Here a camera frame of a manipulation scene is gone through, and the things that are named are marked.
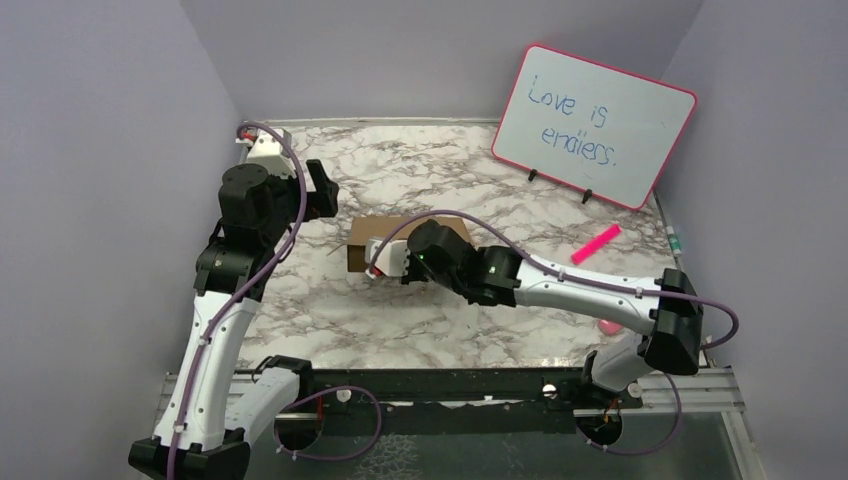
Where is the brown cardboard box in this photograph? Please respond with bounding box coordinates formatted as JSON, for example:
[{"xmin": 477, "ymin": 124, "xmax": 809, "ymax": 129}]
[{"xmin": 345, "ymin": 214, "xmax": 475, "ymax": 274}]

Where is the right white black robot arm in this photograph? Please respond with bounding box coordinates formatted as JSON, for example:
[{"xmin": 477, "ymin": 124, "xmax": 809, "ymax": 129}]
[{"xmin": 407, "ymin": 220, "xmax": 703, "ymax": 407}]

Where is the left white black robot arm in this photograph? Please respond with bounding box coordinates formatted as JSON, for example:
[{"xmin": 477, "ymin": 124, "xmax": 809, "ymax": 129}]
[{"xmin": 128, "ymin": 159, "xmax": 339, "ymax": 479}]

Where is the pink marker pen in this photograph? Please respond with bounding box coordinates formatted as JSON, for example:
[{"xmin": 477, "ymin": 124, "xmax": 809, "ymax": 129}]
[{"xmin": 570, "ymin": 224, "xmax": 622, "ymax": 265}]

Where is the pink eraser block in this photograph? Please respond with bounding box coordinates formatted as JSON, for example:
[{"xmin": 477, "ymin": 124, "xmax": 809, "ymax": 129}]
[{"xmin": 597, "ymin": 320, "xmax": 623, "ymax": 336}]

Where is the pink framed whiteboard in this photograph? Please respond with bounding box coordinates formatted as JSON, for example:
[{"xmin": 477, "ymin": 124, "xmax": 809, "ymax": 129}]
[{"xmin": 491, "ymin": 44, "xmax": 698, "ymax": 210}]

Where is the green capped marker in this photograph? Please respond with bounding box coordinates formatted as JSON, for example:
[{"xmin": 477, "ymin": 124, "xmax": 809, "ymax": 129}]
[{"xmin": 665, "ymin": 226, "xmax": 682, "ymax": 257}]

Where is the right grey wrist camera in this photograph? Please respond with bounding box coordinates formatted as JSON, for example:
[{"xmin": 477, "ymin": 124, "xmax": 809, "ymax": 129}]
[{"xmin": 364, "ymin": 238, "xmax": 410, "ymax": 279}]

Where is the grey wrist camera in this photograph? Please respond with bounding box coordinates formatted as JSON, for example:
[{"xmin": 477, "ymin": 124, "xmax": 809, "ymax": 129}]
[
  {"xmin": 245, "ymin": 129, "xmax": 296, "ymax": 179},
  {"xmin": 364, "ymin": 238, "xmax": 410, "ymax": 279}
]

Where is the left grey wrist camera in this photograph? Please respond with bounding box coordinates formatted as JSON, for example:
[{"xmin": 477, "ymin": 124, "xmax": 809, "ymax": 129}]
[{"xmin": 245, "ymin": 129, "xmax": 296, "ymax": 179}]

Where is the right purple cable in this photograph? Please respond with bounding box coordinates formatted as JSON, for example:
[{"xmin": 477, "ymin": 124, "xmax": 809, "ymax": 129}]
[{"xmin": 365, "ymin": 209, "xmax": 741, "ymax": 458}]

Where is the purple cable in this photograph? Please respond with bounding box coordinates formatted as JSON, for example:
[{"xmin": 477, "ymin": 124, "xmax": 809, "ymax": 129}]
[
  {"xmin": 165, "ymin": 121, "xmax": 384, "ymax": 480},
  {"xmin": 365, "ymin": 209, "xmax": 741, "ymax": 458}
]

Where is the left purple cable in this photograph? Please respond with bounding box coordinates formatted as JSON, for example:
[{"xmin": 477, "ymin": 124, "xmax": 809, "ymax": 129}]
[{"xmin": 165, "ymin": 121, "xmax": 384, "ymax": 480}]

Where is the aluminium table frame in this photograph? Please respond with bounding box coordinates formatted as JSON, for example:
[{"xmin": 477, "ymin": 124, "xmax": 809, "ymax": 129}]
[{"xmin": 139, "ymin": 117, "xmax": 770, "ymax": 480}]

